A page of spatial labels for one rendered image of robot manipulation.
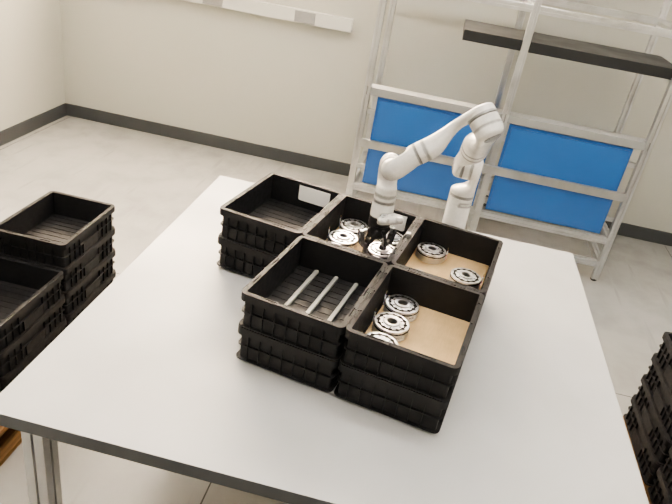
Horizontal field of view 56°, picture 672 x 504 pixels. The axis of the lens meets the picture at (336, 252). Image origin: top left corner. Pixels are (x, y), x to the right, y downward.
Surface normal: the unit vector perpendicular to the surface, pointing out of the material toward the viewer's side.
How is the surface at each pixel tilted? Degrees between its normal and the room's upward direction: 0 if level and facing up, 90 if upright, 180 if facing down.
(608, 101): 90
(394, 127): 90
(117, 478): 0
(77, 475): 0
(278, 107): 90
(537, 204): 90
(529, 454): 0
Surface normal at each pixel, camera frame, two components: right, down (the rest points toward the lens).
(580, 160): -0.19, 0.45
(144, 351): 0.15, -0.86
